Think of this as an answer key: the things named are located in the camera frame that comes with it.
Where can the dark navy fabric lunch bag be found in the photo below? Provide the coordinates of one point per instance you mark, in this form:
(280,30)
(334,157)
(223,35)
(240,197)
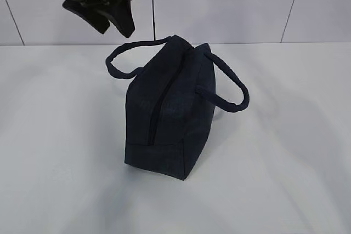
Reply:
(170,104)

